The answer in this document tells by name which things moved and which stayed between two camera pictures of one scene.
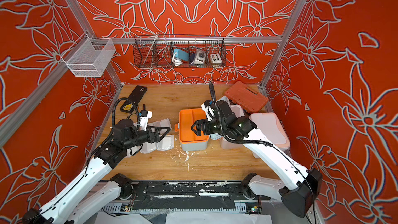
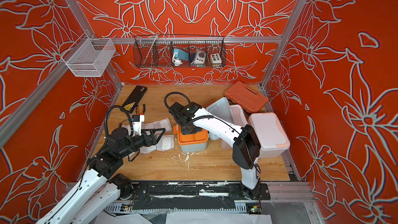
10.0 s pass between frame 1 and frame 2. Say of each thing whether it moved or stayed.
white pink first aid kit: stayed
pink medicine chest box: stayed
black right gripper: moved
